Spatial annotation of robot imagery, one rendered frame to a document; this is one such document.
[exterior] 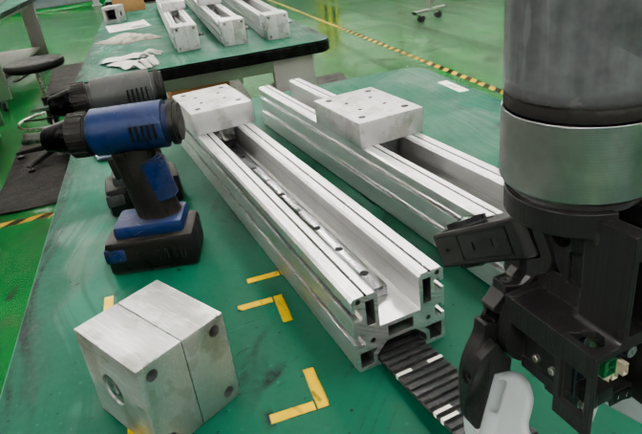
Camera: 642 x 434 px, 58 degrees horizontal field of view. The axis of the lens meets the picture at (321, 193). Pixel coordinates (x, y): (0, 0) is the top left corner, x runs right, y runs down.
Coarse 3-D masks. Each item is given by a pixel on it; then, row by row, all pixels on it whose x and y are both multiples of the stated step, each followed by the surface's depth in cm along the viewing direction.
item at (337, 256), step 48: (192, 144) 108; (240, 144) 105; (240, 192) 82; (288, 192) 84; (336, 192) 72; (288, 240) 65; (336, 240) 67; (384, 240) 60; (336, 288) 54; (384, 288) 58; (432, 288) 55; (336, 336) 58; (384, 336) 55; (432, 336) 58
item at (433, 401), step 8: (456, 384) 50; (440, 392) 50; (448, 392) 50; (456, 392) 49; (424, 400) 49; (432, 400) 49; (440, 400) 49; (448, 400) 49; (456, 400) 49; (432, 408) 48
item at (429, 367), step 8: (432, 360) 54; (440, 360) 54; (408, 368) 53; (416, 368) 53; (424, 368) 53; (432, 368) 53; (440, 368) 53; (400, 376) 53; (408, 376) 53; (416, 376) 52; (424, 376) 52; (408, 384) 52
